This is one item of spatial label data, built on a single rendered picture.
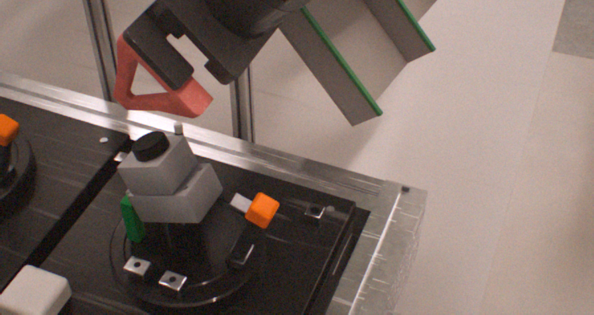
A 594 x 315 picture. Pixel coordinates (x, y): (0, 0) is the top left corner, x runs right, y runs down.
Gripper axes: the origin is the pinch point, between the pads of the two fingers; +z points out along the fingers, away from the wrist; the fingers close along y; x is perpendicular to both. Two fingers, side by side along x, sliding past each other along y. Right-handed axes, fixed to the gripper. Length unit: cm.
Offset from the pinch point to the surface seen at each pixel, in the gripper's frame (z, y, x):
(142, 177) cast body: 9.1, 2.4, 6.1
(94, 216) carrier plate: 23.1, -0.2, 7.6
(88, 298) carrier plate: 19.8, 8.0, 11.2
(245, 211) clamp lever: 4.7, 0.9, 13.5
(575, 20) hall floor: 64, -208, 102
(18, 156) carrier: 28.6, -2.5, -1.0
